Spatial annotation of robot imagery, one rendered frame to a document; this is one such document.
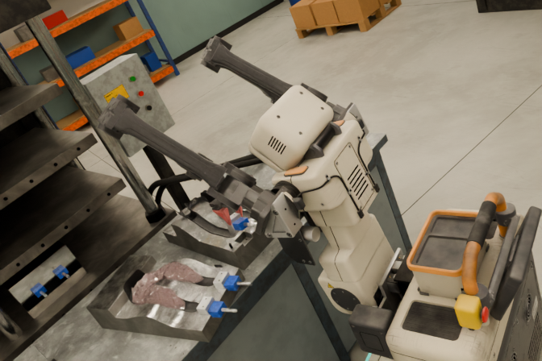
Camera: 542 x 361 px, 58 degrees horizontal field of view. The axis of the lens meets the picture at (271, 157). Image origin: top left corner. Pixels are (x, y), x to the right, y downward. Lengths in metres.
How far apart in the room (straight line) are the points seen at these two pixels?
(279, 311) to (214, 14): 7.68
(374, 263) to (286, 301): 0.48
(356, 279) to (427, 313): 0.24
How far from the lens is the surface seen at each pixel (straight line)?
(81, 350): 1.96
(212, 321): 1.63
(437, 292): 1.42
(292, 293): 1.97
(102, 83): 2.38
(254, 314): 1.85
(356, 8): 6.30
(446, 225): 1.48
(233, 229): 1.73
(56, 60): 2.18
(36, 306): 2.34
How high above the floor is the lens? 1.86
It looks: 26 degrees down
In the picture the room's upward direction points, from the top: 25 degrees counter-clockwise
